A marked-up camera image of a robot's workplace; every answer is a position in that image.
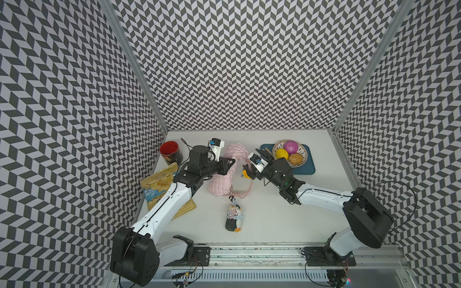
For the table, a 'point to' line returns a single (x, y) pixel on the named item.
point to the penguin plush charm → (233, 222)
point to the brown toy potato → (295, 158)
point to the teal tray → (308, 167)
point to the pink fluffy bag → (222, 184)
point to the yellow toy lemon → (281, 153)
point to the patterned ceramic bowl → (301, 150)
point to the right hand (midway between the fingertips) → (251, 158)
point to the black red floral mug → (171, 153)
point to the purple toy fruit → (290, 146)
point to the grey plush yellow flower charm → (244, 174)
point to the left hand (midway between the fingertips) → (233, 162)
